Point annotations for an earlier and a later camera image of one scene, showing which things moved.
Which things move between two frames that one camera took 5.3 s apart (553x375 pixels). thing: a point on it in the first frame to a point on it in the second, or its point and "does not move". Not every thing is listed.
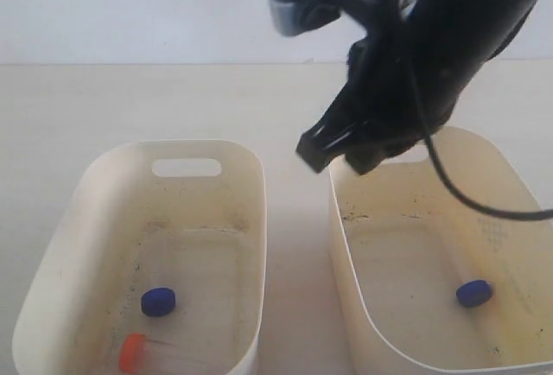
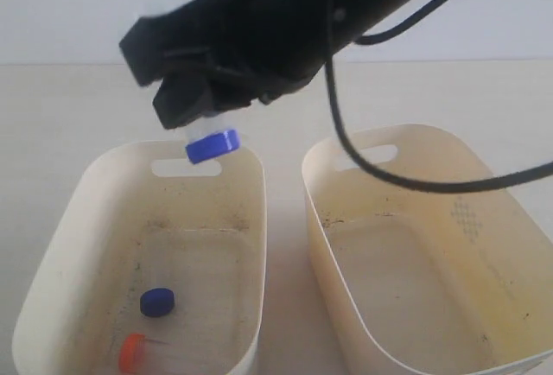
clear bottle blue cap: (474, 293) to (212, 145)
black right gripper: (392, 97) to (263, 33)
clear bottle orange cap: (139, 354) does not move
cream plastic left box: (122, 231) does not move
